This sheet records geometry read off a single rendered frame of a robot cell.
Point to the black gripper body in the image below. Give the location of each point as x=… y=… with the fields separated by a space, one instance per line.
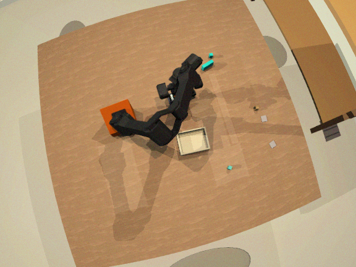
x=163 y=91

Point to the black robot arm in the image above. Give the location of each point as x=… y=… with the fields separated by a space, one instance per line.
x=186 y=78

